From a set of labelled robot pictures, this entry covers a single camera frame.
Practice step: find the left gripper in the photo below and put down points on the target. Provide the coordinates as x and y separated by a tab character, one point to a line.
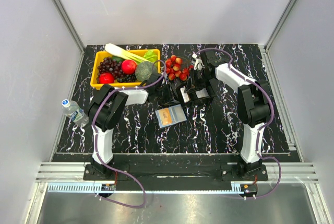
171	98

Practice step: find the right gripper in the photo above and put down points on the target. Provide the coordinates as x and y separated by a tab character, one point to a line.
192	80

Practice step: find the brown credit card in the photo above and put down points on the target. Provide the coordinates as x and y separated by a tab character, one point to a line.
164	117

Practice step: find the black card holder wallet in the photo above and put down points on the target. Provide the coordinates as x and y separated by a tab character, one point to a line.
177	114

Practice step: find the black card box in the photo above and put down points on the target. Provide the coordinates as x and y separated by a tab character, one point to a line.
204	96

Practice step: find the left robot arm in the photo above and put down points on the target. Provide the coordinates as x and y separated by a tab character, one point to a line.
106	108

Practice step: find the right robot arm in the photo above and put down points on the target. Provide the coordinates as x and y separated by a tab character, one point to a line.
254	108

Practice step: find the green cantaloupe melon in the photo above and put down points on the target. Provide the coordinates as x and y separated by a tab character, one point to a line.
144	70

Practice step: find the red cherry bunch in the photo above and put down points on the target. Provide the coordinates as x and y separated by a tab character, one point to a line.
178	68

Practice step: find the green lettuce leaf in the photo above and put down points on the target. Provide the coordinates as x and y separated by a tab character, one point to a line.
150	56

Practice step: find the red apple upper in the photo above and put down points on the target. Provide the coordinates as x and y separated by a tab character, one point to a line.
128	66

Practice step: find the red apple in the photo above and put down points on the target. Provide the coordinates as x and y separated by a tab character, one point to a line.
128	66
106	78

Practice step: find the green avocado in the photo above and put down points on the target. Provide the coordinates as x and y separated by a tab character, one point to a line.
117	59

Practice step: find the white green leek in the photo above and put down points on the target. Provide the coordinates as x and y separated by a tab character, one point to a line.
122	53

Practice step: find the red apple lower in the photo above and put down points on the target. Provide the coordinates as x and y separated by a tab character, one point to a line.
106	78

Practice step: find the purple grape bunch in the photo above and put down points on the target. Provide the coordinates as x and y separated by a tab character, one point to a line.
109	66

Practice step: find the yellow plastic basket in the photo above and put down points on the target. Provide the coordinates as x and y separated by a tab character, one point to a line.
99	57

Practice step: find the plastic water bottle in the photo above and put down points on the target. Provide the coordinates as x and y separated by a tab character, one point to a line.
74	112

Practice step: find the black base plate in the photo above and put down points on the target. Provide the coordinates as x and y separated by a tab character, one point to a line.
173	184

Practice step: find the aluminium frame rail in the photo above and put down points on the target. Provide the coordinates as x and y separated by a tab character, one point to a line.
271	173

